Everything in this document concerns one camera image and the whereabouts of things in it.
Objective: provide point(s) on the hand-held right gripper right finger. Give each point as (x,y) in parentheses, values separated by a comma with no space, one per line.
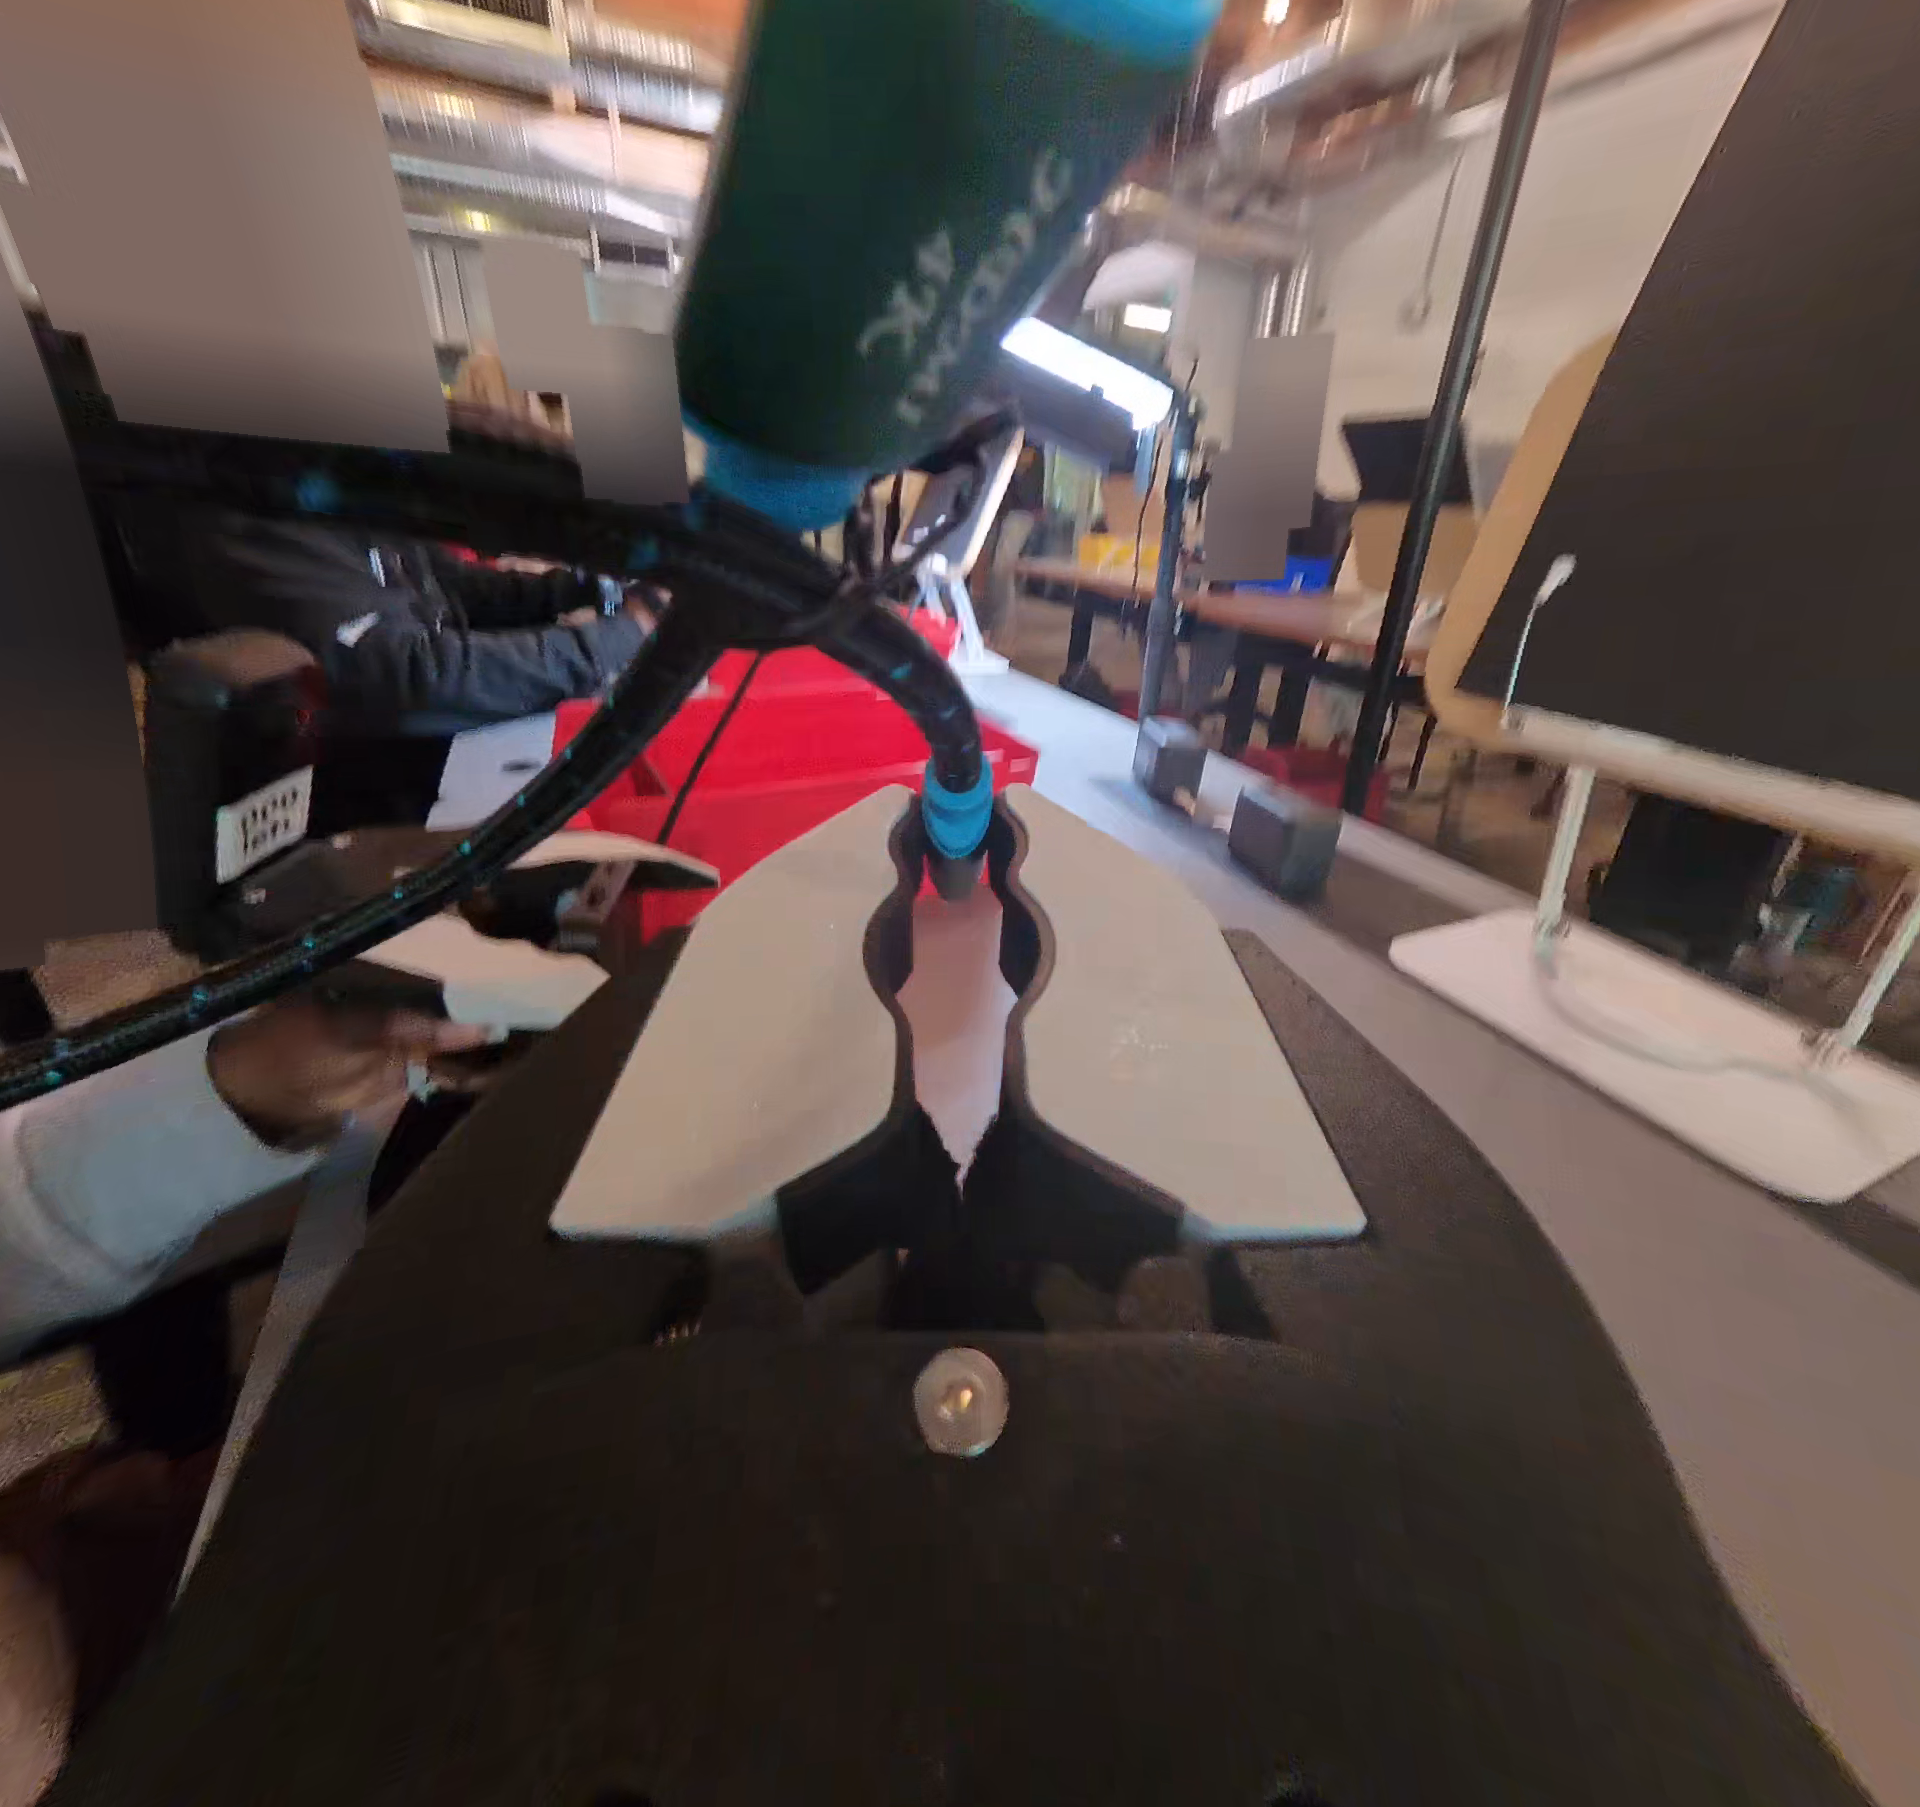
(1186,1074)

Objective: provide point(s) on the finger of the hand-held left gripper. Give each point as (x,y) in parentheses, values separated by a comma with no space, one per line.
(510,983)
(630,858)

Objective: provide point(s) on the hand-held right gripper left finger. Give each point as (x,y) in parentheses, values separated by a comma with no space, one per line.
(735,1058)

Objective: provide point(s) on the red plastic bin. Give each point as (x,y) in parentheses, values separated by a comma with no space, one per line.
(810,756)

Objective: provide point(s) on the person's left forearm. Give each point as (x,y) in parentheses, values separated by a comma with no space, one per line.
(119,1178)

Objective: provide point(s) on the person's left hand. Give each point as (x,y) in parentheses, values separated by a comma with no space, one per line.
(329,1074)

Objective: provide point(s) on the white panel stand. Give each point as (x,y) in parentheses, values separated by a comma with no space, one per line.
(1649,1058)

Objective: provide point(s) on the long wooden table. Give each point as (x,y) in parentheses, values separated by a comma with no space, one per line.
(1275,615)

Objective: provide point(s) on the wood-framed black panel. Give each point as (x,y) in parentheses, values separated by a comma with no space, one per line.
(1771,414)
(961,502)

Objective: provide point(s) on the blue plastic bin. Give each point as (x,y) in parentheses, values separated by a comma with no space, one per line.
(1308,576)

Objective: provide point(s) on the small yellow plastic bin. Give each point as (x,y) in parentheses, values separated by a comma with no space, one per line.
(1111,553)

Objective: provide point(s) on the led light panel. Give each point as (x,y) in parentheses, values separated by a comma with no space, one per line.
(1079,368)

